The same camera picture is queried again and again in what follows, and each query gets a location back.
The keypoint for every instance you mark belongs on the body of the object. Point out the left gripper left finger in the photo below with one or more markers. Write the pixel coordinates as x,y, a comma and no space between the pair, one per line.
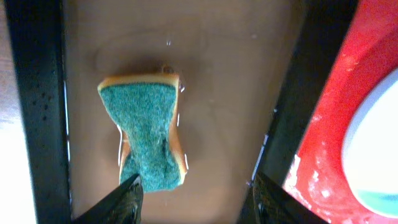
123,205

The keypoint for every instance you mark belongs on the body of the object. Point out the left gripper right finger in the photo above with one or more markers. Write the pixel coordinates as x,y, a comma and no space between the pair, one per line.
272,204

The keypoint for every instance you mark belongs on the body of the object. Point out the pale blue plate top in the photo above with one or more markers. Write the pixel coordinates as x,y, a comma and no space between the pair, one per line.
369,151

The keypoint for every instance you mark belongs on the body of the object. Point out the black rectangular tray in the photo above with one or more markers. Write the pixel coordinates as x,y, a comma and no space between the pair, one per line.
241,62

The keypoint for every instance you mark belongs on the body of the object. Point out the green and yellow sponge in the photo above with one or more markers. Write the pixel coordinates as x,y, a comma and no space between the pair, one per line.
144,107

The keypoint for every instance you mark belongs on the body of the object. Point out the red plastic tray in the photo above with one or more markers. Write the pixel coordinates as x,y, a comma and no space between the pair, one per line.
367,56

